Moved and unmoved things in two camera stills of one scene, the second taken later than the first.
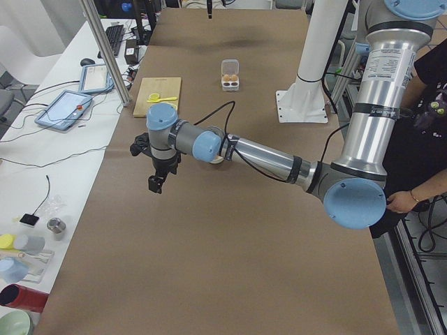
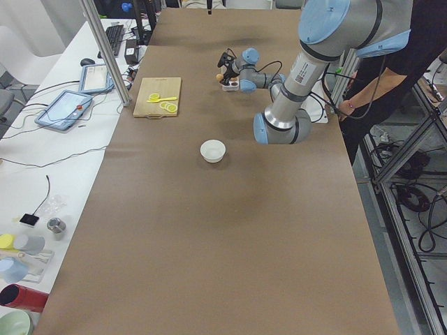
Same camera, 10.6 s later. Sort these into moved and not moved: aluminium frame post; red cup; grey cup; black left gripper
Moved: black left gripper
Not moved: aluminium frame post; grey cup; red cup
